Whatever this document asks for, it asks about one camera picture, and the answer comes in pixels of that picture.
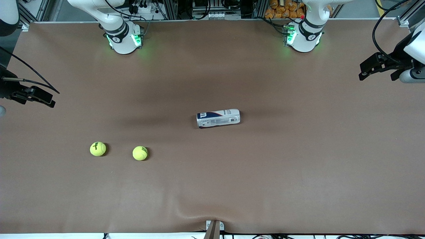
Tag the aluminium frame profile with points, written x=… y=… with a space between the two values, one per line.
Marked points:
x=26 y=27
x=403 y=22

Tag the brown bar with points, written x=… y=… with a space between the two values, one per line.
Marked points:
x=212 y=232

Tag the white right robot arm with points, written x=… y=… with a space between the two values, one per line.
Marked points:
x=123 y=39

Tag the yellow tennis ball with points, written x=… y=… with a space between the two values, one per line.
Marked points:
x=98 y=149
x=139 y=153

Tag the brown table mat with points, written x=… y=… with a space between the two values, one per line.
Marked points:
x=265 y=166

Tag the grey electronics box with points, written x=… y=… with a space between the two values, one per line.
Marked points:
x=215 y=15

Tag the silver metal bracket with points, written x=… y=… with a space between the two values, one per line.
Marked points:
x=221 y=226

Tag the white blue tennis ball can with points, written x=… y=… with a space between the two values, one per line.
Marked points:
x=217 y=118

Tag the white power strip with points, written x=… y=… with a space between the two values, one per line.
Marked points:
x=144 y=7

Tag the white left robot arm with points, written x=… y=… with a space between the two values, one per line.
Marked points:
x=305 y=39

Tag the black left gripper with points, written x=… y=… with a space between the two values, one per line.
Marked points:
x=399 y=57

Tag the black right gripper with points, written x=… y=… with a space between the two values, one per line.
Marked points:
x=7 y=89

